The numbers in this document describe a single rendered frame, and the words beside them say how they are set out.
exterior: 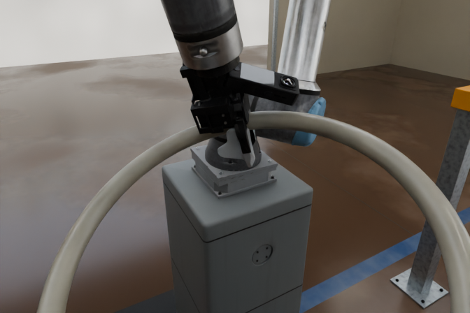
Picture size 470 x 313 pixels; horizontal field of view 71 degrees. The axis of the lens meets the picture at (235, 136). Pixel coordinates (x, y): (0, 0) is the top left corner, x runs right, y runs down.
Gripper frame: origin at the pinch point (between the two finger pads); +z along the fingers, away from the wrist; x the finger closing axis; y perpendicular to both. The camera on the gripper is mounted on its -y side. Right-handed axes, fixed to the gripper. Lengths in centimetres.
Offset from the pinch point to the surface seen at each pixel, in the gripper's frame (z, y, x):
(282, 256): 65, 2, -13
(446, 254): -7.7, -21.4, 25.5
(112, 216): 131, 126, -83
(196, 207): 35.2, 23.9, -14.6
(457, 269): -8.2, -21.6, 27.2
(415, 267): 139, -59, -41
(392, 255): 158, -54, -59
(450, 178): 87, -71, -57
